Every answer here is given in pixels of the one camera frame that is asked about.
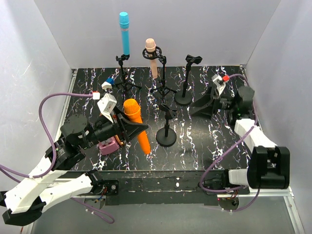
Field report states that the orange microphone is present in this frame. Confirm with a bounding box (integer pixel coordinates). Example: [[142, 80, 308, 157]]
[[123, 98, 152, 155]]

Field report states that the black round-base clip stand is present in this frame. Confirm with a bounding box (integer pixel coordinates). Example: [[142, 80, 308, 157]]
[[174, 55, 202, 106]]

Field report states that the black round-base shock-mount stand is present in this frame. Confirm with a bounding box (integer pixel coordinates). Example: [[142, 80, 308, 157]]
[[156, 103, 176, 147]]

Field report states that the black small tripod stand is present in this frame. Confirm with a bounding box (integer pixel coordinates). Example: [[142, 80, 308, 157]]
[[142, 46, 177, 102]]

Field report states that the black tripod mic stand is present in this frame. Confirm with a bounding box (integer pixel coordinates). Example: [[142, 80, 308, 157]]
[[114, 54, 142, 97]]

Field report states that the pink beige microphone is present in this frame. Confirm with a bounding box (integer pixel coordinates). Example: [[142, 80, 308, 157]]
[[145, 38, 158, 79]]

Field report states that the blue microphone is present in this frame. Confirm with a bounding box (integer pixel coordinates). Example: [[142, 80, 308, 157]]
[[119, 12, 130, 55]]

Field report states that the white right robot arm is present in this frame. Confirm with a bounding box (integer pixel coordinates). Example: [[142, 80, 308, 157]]
[[192, 85, 290, 189]]

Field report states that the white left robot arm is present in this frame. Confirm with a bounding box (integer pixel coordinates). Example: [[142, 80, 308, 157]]
[[0, 114, 148, 226]]

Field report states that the pink box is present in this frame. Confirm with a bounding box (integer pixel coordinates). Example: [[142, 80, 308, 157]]
[[98, 136, 119, 155]]

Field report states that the gold microphone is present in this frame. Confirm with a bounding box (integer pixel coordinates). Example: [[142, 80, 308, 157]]
[[115, 135, 124, 146]]

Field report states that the white and blue small object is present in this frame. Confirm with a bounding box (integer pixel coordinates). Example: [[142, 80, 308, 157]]
[[101, 78, 114, 90]]

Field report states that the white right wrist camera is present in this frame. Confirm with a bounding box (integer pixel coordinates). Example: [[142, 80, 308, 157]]
[[212, 74, 230, 96]]

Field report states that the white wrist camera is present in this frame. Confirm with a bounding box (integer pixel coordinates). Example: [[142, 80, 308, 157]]
[[212, 74, 230, 96], [92, 92, 117, 123]]

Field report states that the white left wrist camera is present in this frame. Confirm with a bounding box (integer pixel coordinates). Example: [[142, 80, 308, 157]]
[[92, 92, 117, 123]]

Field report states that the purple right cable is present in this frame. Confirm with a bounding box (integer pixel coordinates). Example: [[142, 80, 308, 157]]
[[199, 74, 261, 212]]

